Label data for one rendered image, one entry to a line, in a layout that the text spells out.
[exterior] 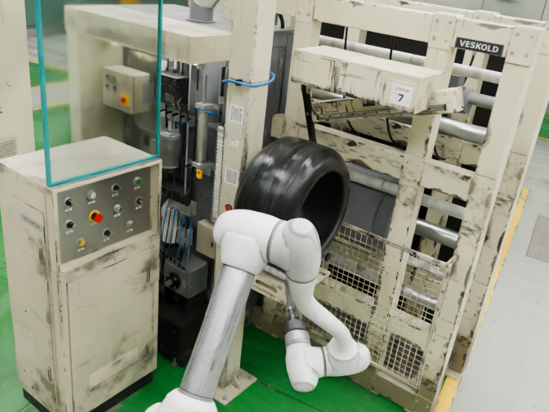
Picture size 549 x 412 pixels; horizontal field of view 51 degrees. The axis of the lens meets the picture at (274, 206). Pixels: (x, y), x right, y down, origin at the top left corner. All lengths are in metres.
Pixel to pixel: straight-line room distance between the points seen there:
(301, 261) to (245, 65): 1.06
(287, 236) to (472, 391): 2.22
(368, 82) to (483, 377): 2.03
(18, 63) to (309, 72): 3.28
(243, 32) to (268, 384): 1.87
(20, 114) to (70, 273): 3.10
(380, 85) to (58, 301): 1.58
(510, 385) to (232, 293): 2.42
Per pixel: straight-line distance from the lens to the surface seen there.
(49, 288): 2.57
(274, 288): 2.55
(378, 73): 2.38
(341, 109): 2.65
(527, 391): 3.78
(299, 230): 1.57
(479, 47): 2.55
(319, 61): 2.52
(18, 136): 5.48
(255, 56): 2.40
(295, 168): 2.25
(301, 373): 2.01
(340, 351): 2.01
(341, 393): 3.31
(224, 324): 1.65
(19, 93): 5.40
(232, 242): 1.65
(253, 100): 2.45
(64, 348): 2.68
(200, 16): 2.97
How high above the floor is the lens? 2.18
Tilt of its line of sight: 24 degrees down
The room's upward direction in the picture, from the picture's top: 7 degrees clockwise
